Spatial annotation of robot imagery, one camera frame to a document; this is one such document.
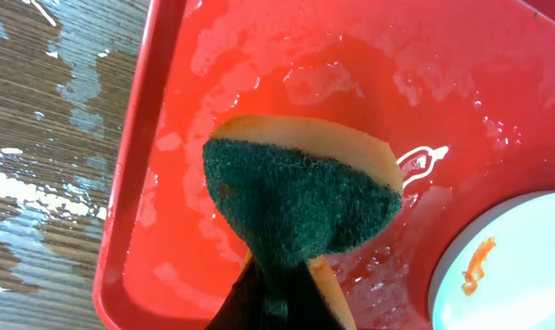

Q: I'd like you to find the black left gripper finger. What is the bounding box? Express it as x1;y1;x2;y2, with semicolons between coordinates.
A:
205;258;344;330

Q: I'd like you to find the orange green sponge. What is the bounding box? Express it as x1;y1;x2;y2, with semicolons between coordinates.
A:
201;114;405;330

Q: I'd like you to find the white plate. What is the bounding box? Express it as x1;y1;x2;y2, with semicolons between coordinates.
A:
427;192;555;330

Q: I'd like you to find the red plastic tray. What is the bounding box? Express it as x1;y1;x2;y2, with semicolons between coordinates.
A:
94;0;555;329

